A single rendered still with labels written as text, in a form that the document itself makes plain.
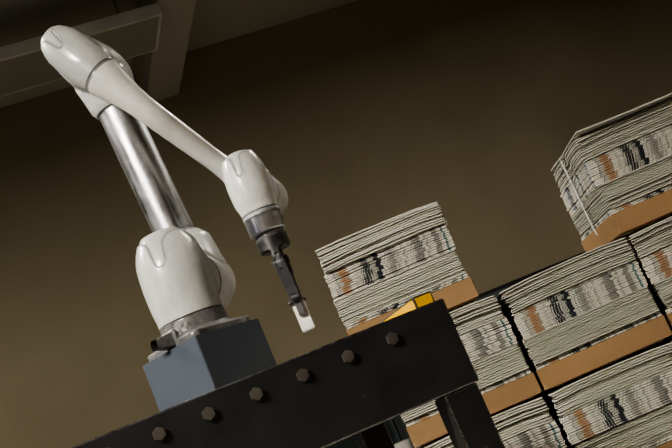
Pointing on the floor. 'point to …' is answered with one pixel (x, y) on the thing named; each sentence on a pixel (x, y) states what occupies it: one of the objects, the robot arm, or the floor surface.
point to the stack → (522, 328)
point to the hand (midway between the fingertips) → (303, 316)
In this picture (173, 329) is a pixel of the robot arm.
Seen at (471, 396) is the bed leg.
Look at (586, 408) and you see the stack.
